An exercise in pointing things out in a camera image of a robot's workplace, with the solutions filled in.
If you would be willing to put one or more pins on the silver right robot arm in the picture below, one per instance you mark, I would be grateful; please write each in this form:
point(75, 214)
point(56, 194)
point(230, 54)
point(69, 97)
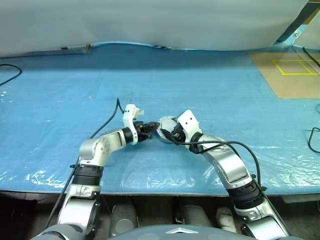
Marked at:
point(225, 162)

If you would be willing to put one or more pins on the grey robot torso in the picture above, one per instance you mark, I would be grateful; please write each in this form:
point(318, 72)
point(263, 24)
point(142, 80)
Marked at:
point(175, 233)

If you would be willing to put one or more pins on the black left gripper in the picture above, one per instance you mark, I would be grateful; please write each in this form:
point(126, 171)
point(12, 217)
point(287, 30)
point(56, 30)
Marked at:
point(140, 130)

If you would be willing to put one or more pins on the grey metal frame strut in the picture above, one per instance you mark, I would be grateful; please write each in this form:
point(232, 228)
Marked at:
point(287, 32)

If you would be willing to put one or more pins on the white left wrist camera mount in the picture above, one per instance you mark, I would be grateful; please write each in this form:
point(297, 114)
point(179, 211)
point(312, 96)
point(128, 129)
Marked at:
point(128, 117)

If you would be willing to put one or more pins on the blue plastic table covering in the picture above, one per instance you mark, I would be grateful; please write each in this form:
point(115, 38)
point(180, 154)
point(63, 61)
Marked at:
point(75, 112)

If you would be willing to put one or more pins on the motor housing with copper windings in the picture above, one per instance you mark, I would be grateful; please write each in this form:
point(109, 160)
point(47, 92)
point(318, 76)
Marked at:
point(160, 137)

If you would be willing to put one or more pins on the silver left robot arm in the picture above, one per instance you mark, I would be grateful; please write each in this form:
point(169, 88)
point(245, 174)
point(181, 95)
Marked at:
point(105, 147)

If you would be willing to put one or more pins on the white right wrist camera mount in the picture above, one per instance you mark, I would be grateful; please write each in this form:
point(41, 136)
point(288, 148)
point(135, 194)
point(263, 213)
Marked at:
point(188, 123)

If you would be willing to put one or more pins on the grey rounded leg shape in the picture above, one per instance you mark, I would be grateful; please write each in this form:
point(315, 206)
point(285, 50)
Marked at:
point(122, 218)
point(195, 215)

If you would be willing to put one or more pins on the grey power strip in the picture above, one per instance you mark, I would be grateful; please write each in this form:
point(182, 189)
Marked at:
point(75, 48)

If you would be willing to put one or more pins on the white rounded foot shape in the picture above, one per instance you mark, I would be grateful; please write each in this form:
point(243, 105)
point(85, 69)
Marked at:
point(225, 218)

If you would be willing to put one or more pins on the brown cardboard sheet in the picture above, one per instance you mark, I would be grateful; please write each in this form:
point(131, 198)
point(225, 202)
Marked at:
point(287, 85)

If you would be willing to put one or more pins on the white fabric curtain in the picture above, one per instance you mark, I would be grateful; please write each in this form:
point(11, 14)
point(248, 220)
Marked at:
point(150, 17)

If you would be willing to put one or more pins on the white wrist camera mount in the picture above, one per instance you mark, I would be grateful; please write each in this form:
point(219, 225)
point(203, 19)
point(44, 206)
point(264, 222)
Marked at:
point(188, 123)
point(128, 117)

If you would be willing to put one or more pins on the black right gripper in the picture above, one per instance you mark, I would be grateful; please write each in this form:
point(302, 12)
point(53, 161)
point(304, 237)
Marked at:
point(178, 132)

